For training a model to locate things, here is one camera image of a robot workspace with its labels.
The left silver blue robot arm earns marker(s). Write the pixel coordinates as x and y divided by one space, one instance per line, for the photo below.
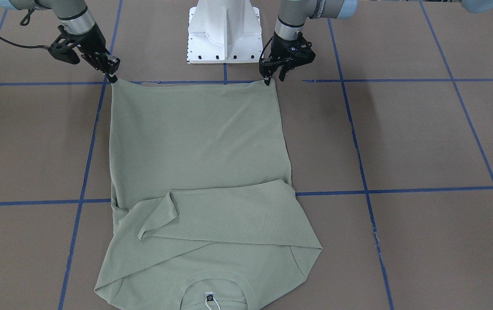
363 41

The olive green long-sleeve shirt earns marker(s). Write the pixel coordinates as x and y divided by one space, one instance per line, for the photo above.
205 216

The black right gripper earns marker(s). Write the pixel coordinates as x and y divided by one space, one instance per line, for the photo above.
90 40

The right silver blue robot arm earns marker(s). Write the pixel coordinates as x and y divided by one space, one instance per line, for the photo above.
74 15

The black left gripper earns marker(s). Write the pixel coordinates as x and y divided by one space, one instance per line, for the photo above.
279 46

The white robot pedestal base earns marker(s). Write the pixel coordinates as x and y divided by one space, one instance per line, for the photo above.
224 31

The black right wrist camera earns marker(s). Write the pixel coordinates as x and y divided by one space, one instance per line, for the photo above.
62 49

